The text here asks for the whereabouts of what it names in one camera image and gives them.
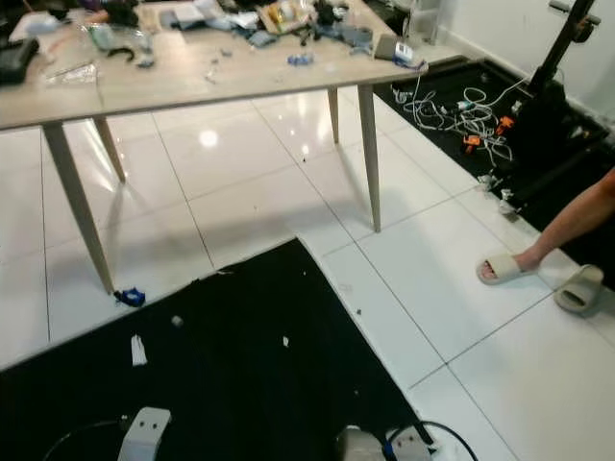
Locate small blue object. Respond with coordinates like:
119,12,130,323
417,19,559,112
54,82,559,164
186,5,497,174
113,286,147,309

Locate black pouch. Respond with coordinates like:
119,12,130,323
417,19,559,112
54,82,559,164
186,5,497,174
0,36,40,86

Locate clear plastic bag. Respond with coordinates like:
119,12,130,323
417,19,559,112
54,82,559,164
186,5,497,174
45,61,100,88

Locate white paper scrap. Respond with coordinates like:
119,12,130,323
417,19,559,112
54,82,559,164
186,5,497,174
130,334,149,368

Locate teal cup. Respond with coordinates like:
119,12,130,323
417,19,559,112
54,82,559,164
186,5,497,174
87,23,117,55

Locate light wooden table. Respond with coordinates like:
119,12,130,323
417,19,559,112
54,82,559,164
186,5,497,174
0,0,431,297

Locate black floor mat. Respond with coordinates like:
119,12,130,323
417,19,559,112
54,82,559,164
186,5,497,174
0,238,435,461
373,56,615,289

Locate yellow package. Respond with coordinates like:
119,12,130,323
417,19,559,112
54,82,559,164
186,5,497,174
257,0,314,38

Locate white and blue device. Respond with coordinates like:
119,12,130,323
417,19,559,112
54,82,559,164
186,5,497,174
393,39,421,69

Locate clear plastic drawer unit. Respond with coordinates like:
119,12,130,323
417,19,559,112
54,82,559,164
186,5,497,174
403,0,444,42

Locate beige slipper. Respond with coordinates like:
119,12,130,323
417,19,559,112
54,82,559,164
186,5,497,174
476,253,541,286
553,264,605,315

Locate black stand with pole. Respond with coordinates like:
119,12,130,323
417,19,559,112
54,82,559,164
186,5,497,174
500,0,615,210

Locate person's bare leg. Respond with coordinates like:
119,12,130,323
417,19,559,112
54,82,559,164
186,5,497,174
517,167,615,274

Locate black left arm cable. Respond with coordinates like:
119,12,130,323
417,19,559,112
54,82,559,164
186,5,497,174
42,417,128,461

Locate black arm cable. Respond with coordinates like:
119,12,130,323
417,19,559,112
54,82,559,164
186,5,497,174
42,417,128,461
413,420,481,461

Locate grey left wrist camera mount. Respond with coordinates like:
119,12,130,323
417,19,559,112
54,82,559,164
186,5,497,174
117,406,173,461

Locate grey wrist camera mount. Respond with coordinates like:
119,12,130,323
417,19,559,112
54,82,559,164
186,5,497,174
117,406,173,461
387,426,435,461

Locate white cable tangle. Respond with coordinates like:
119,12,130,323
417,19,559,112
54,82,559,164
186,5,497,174
392,77,525,193

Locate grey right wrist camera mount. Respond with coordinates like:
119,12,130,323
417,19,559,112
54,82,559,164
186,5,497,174
387,426,435,461

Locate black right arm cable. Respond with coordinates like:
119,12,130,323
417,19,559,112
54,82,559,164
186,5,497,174
413,420,481,461

